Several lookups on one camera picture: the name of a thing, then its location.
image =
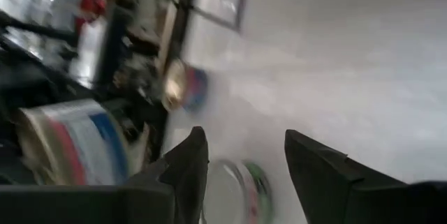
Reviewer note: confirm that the red item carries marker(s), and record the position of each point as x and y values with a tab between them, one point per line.
91	5

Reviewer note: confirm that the blue red salmon can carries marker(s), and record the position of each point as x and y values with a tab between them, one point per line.
73	143
188	86

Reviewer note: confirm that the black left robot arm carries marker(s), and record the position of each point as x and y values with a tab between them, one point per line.
28	77

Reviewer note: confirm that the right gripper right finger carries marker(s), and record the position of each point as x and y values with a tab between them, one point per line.
342	192

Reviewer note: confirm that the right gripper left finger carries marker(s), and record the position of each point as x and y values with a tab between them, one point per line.
157	199

